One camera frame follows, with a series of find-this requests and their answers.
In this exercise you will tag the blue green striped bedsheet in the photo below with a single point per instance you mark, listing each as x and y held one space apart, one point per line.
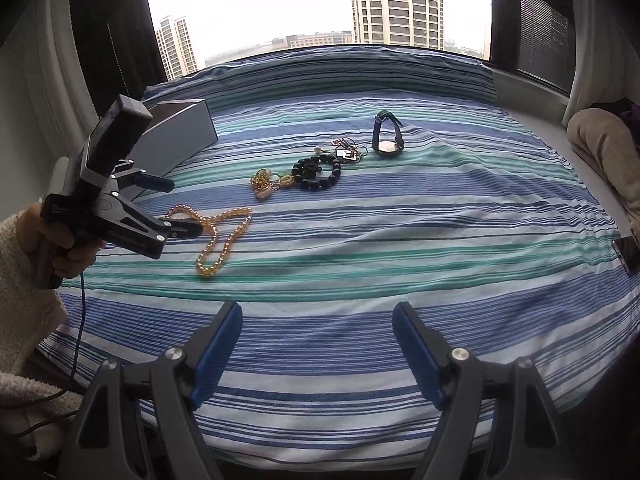
375 260

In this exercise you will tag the low red brick building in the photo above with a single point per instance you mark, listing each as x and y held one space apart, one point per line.
315 41

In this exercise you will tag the narrow high-rise building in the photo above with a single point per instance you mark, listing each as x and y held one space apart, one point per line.
177 50

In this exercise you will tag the tall high-rise building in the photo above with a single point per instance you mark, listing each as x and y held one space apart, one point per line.
395 5

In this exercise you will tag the long grey box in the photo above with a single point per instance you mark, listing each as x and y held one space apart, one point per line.
185 130

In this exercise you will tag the white curtain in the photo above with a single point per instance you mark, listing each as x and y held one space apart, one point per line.
45 85
605 35

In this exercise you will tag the beige pillow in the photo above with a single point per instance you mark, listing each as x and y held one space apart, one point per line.
605 150

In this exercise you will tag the person's left hand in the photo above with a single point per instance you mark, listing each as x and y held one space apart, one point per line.
75 262

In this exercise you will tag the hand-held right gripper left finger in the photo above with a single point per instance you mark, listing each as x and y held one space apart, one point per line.
220 345

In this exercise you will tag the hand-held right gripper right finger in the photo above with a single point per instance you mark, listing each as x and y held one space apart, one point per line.
417 350

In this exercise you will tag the person's left forearm white sleeve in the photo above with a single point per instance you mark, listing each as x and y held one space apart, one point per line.
25 285

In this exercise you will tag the white fleece garment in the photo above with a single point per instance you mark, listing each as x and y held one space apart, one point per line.
35 410

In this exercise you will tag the smartphone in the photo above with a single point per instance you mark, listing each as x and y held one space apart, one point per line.
627 257

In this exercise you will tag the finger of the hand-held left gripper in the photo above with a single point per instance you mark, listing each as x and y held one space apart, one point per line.
145 230
155 182

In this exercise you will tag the dark window screen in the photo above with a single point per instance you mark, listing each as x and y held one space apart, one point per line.
115 25
535 25

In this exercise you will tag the purple cloth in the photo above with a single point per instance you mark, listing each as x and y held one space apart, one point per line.
631 117

